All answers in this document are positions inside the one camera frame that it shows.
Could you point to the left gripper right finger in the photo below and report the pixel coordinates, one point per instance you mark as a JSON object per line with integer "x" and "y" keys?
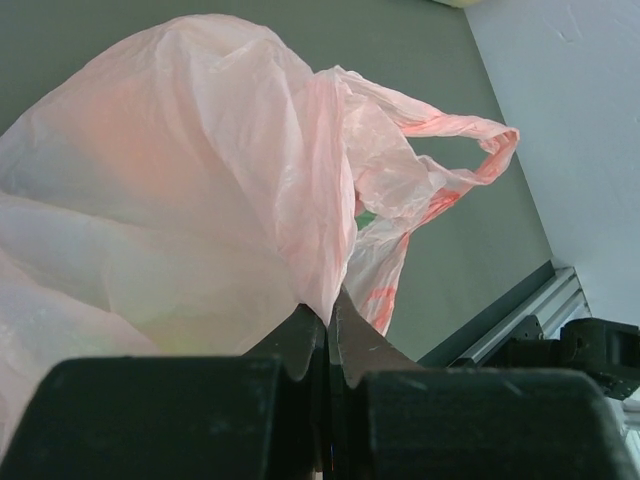
{"x": 394, "y": 419}

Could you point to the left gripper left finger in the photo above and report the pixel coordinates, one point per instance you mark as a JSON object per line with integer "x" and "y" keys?
{"x": 254, "y": 416}

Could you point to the pink plastic bag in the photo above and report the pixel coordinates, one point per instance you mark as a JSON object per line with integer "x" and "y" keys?
{"x": 193, "y": 184}

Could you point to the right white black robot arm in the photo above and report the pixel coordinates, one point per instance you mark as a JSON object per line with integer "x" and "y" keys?
{"x": 608, "y": 352}

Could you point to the right white plastic basket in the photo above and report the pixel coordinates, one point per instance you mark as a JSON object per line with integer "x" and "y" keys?
{"x": 459, "y": 4}

